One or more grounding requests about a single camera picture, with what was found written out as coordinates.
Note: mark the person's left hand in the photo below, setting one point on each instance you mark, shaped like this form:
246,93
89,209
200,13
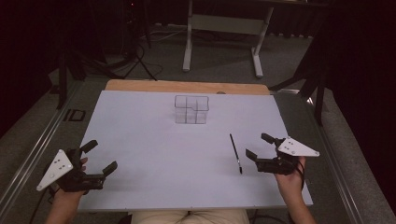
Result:
70,197

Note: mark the white board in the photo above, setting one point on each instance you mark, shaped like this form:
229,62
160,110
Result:
174,165

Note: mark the person's right hand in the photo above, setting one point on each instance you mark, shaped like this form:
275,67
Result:
291,185

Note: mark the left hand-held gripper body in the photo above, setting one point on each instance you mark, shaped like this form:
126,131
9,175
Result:
57,165

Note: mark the metal floor rail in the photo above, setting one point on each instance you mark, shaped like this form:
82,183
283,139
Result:
37,149
337,174

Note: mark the black metal stand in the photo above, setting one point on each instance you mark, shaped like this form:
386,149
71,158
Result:
63,77
313,84

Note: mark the black pen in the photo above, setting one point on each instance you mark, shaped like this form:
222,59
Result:
235,153

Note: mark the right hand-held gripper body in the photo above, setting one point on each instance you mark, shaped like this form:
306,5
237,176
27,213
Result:
280,163

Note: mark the white metal stand frame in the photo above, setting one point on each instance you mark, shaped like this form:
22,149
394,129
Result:
224,25

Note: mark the black tripod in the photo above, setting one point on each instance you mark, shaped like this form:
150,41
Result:
138,56

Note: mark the person's beige pants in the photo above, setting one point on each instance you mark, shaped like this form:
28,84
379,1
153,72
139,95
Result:
190,217

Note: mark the clear plastic organizer box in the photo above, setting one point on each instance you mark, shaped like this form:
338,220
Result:
191,109

